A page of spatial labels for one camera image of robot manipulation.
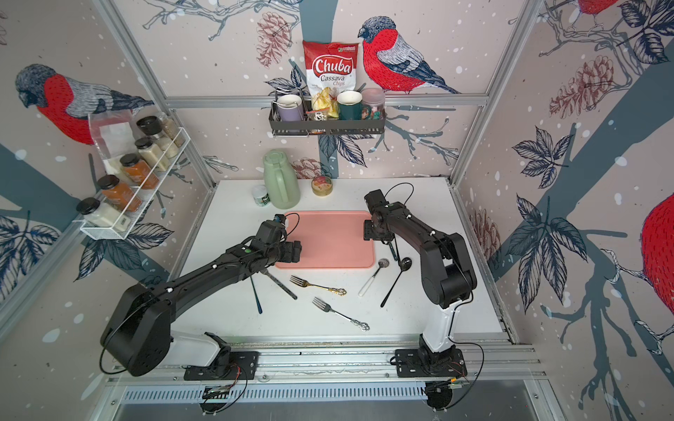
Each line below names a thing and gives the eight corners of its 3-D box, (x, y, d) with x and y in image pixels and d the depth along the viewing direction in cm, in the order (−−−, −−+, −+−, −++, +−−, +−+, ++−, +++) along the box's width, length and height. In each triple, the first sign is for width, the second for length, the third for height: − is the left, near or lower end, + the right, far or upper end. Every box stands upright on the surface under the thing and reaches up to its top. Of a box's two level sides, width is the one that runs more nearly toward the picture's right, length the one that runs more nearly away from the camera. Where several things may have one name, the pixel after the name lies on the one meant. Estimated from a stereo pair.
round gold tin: (310, 196, 118) (310, 191, 116) (312, 180, 125) (312, 175, 122) (332, 196, 118) (332, 191, 116) (333, 180, 125) (333, 175, 122)
